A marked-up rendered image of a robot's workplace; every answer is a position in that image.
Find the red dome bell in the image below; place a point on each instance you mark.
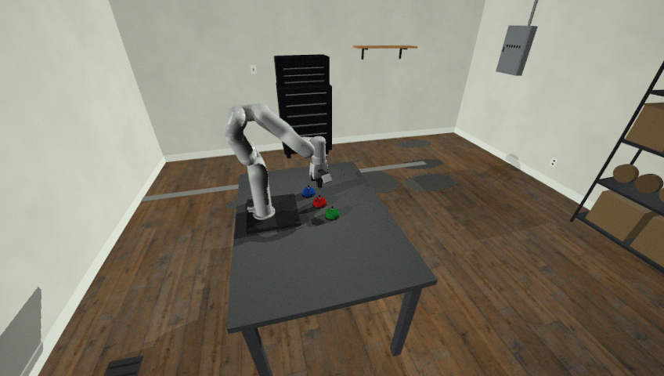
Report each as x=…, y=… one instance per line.
x=319, y=202

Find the green dome bell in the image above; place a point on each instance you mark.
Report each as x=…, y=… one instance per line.
x=332, y=213

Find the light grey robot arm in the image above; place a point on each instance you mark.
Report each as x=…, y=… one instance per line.
x=238, y=116

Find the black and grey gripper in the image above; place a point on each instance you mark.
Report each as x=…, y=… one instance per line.
x=315, y=175

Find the blue bell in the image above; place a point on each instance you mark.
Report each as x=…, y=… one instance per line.
x=308, y=192

